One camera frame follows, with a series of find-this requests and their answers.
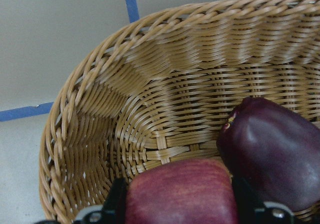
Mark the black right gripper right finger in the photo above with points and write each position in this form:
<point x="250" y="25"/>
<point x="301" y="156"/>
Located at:
<point x="250" y="208"/>

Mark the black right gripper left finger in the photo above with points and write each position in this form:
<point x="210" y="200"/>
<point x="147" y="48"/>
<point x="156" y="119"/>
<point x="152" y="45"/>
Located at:
<point x="114" y="207"/>

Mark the dark red apple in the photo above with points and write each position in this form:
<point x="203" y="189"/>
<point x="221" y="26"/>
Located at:
<point x="275" y="150"/>

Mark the bright red apple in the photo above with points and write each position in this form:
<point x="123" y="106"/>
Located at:
<point x="191" y="191"/>

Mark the woven wicker basket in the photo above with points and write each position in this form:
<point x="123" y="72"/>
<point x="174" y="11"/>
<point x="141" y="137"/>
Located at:
<point x="160" y="89"/>

